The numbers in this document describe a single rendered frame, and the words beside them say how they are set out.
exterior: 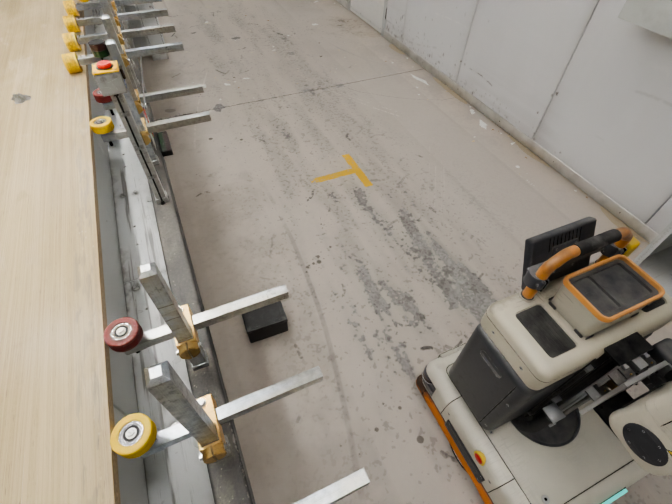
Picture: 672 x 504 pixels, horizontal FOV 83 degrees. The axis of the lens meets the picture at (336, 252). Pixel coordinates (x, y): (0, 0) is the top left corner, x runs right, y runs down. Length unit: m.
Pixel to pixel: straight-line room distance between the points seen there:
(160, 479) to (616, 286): 1.30
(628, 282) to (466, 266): 1.19
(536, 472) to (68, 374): 1.44
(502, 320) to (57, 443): 1.09
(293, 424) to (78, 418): 1.00
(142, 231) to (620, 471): 1.94
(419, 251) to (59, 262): 1.78
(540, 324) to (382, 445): 0.89
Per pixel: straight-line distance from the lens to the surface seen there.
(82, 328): 1.12
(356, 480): 0.92
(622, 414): 1.30
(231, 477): 1.07
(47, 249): 1.35
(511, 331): 1.18
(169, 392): 0.69
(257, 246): 2.34
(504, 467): 1.60
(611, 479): 1.77
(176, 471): 1.20
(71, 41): 2.47
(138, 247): 1.64
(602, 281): 1.28
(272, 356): 1.93
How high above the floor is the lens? 1.74
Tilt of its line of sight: 50 degrees down
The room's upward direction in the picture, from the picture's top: 2 degrees clockwise
